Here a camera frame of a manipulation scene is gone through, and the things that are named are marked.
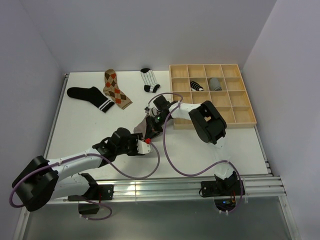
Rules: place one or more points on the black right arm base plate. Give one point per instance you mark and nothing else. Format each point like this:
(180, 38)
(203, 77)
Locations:
(216, 189)

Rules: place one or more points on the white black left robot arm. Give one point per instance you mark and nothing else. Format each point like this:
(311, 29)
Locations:
(47, 179)

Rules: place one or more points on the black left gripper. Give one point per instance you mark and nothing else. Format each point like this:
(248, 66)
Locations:
(133, 137)

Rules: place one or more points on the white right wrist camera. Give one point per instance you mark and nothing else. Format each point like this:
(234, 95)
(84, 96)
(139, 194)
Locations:
(153, 111)

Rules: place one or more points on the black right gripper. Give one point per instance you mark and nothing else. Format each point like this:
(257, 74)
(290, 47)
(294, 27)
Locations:
(152, 130)

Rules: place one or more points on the grey sock with black stripes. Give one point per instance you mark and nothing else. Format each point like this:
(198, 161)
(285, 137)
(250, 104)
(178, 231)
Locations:
(214, 84)

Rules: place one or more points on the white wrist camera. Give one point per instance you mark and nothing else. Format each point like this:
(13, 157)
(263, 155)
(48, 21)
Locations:
(153, 111)
(143, 148)

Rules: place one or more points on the white sock black toe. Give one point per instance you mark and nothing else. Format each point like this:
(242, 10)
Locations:
(150, 82)

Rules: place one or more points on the black pinstriped sock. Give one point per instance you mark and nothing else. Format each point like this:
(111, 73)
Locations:
(196, 87)

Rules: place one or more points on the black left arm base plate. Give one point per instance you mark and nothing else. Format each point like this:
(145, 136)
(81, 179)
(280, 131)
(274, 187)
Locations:
(99, 192)

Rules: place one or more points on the aluminium table edge rail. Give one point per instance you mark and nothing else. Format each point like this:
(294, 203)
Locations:
(178, 189)

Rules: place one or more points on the black box under rail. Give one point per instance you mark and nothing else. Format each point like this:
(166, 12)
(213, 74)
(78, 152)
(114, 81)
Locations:
(88, 209)

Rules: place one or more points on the brown orange argyle sock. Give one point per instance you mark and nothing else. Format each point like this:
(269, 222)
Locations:
(112, 90)

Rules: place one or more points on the taupe sock red stripes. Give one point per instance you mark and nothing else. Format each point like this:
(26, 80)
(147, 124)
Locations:
(141, 128)

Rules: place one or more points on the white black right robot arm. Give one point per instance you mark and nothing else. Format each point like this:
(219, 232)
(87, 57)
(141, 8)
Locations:
(209, 124)

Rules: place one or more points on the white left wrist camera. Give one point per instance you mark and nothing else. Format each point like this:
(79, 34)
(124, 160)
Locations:
(143, 148)

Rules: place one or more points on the wooden compartment tray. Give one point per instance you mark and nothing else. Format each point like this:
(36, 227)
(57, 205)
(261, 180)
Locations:
(232, 101)

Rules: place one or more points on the black sock white stripes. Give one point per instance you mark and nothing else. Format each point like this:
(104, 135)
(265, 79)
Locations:
(92, 95)

